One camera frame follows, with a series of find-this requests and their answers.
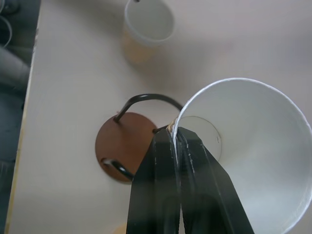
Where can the white paper cup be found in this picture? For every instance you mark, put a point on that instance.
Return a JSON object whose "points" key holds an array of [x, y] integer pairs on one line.
{"points": [[149, 22], [256, 136]]}

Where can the grey robot body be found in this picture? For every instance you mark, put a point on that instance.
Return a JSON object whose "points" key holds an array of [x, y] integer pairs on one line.
{"points": [[12, 80]]}

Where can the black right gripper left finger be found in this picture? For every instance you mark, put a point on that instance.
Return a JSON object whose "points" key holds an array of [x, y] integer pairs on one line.
{"points": [[153, 185]]}

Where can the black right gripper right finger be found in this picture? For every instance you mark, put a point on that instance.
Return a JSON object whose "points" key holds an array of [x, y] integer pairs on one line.
{"points": [[204, 190]]}

